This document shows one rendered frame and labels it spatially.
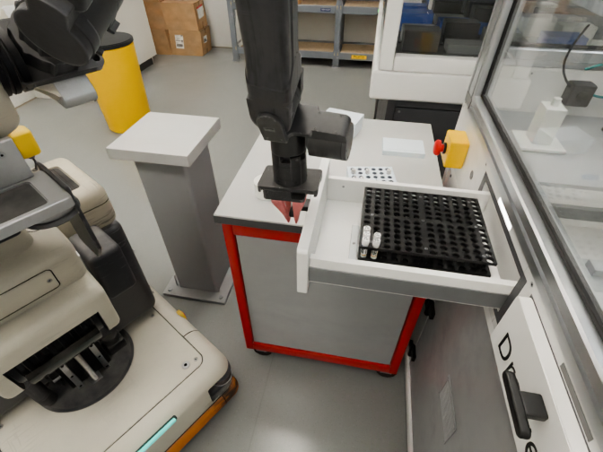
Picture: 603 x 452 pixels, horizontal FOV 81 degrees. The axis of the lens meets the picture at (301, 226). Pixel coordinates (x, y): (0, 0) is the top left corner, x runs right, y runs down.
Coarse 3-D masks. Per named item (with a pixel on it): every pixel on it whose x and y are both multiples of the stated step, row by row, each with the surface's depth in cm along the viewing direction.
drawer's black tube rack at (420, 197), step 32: (384, 192) 71; (416, 192) 71; (384, 224) 64; (416, 224) 68; (448, 224) 64; (480, 224) 65; (384, 256) 62; (416, 256) 62; (448, 256) 58; (480, 256) 58
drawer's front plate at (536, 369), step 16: (512, 304) 50; (528, 304) 47; (512, 320) 49; (528, 320) 46; (496, 336) 54; (512, 336) 49; (528, 336) 45; (544, 336) 44; (496, 352) 53; (512, 352) 48; (528, 352) 44; (544, 352) 42; (528, 368) 44; (544, 368) 41; (528, 384) 44; (544, 384) 40; (560, 384) 39; (544, 400) 40; (560, 400) 38; (560, 416) 37; (544, 432) 39; (560, 432) 36; (576, 432) 36; (528, 448) 42; (544, 448) 39; (560, 448) 36; (576, 448) 35
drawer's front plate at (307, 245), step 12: (324, 168) 73; (324, 180) 69; (324, 192) 72; (312, 204) 64; (324, 204) 76; (312, 216) 61; (312, 228) 59; (300, 240) 57; (312, 240) 61; (300, 252) 55; (312, 252) 63; (300, 264) 57; (300, 276) 59; (300, 288) 61
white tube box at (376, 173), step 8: (352, 168) 97; (360, 168) 97; (368, 168) 97; (376, 168) 97; (384, 168) 97; (352, 176) 94; (360, 176) 94; (368, 176) 94; (376, 176) 94; (384, 176) 94; (392, 176) 94
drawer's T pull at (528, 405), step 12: (504, 372) 42; (504, 384) 42; (516, 384) 41; (516, 396) 40; (528, 396) 40; (540, 396) 40; (516, 408) 39; (528, 408) 39; (540, 408) 39; (516, 420) 38; (540, 420) 39; (516, 432) 38; (528, 432) 37
